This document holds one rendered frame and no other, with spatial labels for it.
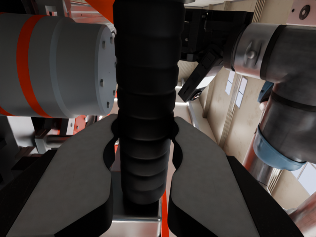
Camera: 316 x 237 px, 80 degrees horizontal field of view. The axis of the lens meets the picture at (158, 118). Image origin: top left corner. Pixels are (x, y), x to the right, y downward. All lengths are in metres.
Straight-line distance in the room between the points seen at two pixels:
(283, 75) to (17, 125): 0.40
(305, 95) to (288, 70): 0.04
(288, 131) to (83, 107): 0.27
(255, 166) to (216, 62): 0.40
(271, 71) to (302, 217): 0.33
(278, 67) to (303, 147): 0.11
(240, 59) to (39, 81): 0.26
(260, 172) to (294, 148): 0.34
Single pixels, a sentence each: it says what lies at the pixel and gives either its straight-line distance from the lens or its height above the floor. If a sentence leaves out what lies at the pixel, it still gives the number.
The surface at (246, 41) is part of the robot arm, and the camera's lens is 0.30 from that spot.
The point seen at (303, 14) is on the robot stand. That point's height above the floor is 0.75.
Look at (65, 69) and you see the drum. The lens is 0.25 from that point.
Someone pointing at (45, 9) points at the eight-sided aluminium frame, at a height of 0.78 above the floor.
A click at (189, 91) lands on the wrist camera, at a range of 0.37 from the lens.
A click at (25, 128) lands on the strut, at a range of 0.40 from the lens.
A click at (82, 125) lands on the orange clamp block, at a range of 0.64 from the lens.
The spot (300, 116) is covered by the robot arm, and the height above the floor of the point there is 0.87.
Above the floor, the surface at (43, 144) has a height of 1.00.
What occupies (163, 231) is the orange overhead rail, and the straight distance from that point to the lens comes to 3.08.
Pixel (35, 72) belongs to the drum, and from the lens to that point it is 0.26.
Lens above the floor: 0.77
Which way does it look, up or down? 29 degrees up
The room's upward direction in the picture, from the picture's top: 176 degrees counter-clockwise
